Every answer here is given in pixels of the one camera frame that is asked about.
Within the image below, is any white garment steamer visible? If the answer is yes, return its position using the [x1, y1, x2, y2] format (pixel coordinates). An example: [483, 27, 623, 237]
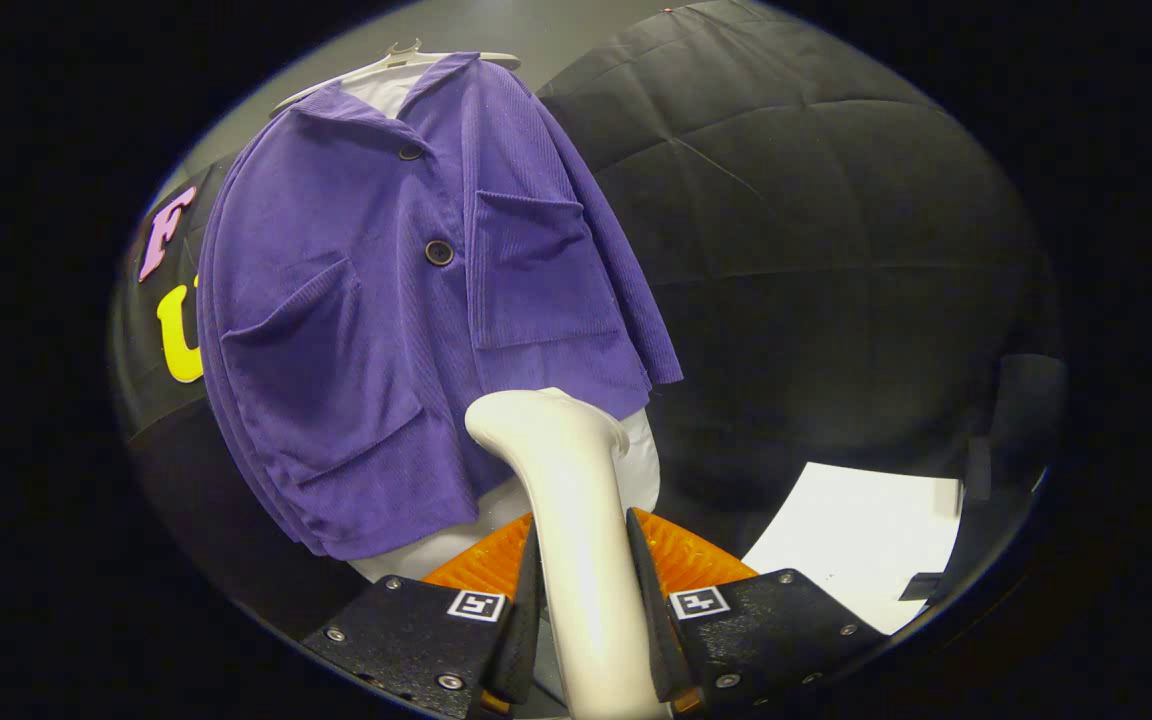
[464, 388, 672, 720]

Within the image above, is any black backdrop cloth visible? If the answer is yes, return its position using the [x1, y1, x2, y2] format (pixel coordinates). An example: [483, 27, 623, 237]
[111, 155, 237, 441]

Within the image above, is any white undershirt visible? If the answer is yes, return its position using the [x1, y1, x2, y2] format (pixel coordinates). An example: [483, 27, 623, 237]
[341, 65, 660, 583]

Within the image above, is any white plastic clothes hanger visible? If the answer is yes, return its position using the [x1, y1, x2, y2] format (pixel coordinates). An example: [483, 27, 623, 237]
[271, 40, 522, 116]

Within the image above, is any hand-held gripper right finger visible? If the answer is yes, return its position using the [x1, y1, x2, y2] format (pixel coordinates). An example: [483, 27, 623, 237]
[624, 507, 887, 715]

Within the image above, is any purple corduroy jacket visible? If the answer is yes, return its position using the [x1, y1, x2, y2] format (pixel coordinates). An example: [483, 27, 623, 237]
[196, 52, 684, 561]

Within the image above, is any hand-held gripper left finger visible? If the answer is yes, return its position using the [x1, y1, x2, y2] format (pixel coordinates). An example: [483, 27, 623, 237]
[301, 512, 544, 719]

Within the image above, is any plain black curtain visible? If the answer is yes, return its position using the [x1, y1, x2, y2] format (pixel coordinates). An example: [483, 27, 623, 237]
[536, 0, 1067, 561]

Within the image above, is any white paper sheet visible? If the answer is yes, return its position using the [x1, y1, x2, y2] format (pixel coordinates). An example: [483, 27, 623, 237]
[741, 462, 965, 636]

